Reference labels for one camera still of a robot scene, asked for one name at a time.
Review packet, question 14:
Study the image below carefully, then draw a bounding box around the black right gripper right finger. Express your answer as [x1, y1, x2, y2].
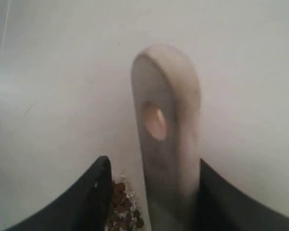
[195, 160, 289, 231]

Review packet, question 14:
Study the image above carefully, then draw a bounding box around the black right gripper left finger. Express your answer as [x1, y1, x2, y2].
[8, 156, 112, 231]

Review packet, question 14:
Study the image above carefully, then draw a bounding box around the white paint brush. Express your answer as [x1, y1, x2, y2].
[131, 45, 201, 231]

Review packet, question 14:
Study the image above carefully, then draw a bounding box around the pile of rice and pellets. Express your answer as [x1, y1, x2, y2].
[104, 175, 145, 231]

